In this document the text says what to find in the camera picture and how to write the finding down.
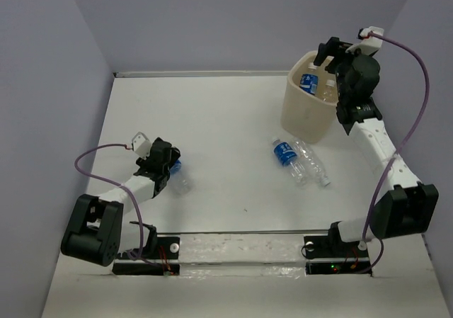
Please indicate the blue label bottle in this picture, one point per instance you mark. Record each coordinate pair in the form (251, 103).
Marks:
(179, 178)
(289, 160)
(309, 80)

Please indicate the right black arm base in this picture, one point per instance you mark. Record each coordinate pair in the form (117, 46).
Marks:
(334, 258)

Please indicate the clear unlabeled bottle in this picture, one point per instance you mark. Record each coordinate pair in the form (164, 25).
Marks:
(329, 92)
(311, 162)

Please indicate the beige plastic bin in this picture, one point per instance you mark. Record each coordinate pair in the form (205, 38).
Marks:
(303, 115)

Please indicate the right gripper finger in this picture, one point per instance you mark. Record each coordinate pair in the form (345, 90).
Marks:
(327, 49)
(333, 65)

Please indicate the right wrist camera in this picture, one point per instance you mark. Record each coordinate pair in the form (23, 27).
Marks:
(370, 41)

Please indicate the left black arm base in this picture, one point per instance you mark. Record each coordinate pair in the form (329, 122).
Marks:
(162, 261)

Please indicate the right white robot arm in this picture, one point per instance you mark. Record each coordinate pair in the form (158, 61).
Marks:
(401, 204)

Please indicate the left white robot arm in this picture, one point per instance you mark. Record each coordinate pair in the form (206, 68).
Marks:
(103, 226)

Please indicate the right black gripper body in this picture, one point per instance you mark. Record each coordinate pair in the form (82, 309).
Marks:
(347, 60)

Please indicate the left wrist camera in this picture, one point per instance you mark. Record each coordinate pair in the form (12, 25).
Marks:
(141, 145)

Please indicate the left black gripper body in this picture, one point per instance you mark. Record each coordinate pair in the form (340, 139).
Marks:
(173, 156)

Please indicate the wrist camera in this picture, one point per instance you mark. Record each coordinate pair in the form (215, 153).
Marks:
(370, 41)
(141, 145)

